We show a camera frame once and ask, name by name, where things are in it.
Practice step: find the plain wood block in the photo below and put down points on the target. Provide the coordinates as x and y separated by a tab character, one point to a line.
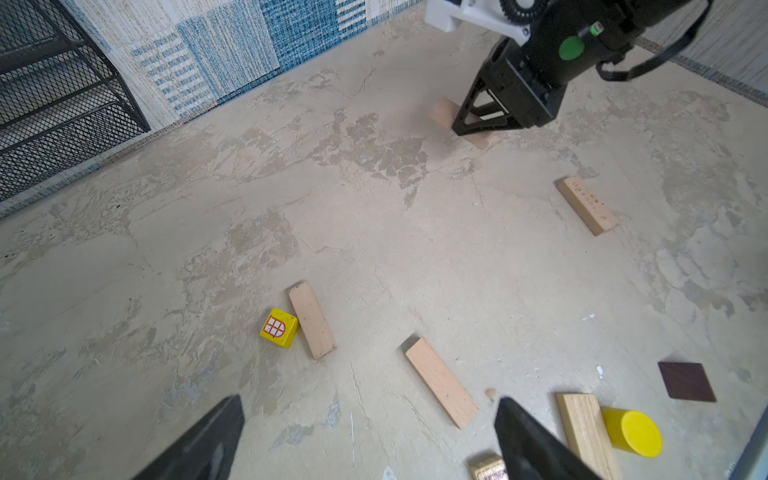
444	111
444	385
312	320

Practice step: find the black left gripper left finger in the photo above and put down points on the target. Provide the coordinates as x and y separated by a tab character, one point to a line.
207	450

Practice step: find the yellow window toy cube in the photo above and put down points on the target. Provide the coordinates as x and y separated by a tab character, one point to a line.
280	328

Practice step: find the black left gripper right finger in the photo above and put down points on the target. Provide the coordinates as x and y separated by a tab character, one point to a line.
530	451

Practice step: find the patterned wood block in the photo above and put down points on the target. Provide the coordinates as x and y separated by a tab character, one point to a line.
489	467

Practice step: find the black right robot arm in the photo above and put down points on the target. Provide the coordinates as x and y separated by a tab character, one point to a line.
617	24

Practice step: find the black wire shelf rack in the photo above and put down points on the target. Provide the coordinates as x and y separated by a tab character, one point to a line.
63	102

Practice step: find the dark brown square block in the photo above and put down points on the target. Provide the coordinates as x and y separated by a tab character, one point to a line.
686	381

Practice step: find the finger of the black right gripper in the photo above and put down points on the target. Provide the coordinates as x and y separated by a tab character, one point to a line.
479	105
462	128

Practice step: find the light wood block near cylinder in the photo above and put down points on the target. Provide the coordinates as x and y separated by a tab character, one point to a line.
587	435

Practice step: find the engraved wood block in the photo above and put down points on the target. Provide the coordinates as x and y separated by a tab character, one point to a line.
598	218

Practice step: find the yellow cylinder block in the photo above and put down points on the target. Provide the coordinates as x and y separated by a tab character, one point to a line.
633	432

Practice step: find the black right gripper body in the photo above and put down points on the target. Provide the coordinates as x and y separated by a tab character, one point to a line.
530	81

